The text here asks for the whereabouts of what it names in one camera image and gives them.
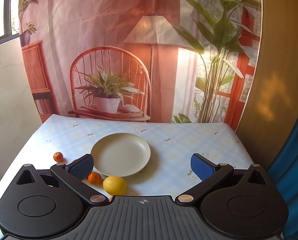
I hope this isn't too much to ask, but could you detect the small mandarin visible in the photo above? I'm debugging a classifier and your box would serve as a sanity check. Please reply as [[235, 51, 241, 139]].
[[87, 172, 102, 185], [53, 152, 64, 163]]

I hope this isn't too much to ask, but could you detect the yellow lemon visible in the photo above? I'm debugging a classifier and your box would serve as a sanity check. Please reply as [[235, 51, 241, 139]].
[[103, 176, 127, 196]]

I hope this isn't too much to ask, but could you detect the cream round plate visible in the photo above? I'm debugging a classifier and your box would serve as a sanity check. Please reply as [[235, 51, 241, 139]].
[[90, 133, 151, 177]]

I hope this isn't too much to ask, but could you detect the blue curtain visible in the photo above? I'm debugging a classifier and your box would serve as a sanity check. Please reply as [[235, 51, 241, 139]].
[[267, 119, 298, 239]]

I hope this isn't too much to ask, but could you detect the wooden headboard panel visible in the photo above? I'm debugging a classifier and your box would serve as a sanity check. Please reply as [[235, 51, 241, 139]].
[[237, 0, 298, 168]]

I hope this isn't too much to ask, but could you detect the printed room backdrop cloth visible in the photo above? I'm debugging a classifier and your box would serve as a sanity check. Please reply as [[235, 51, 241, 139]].
[[18, 0, 261, 129]]

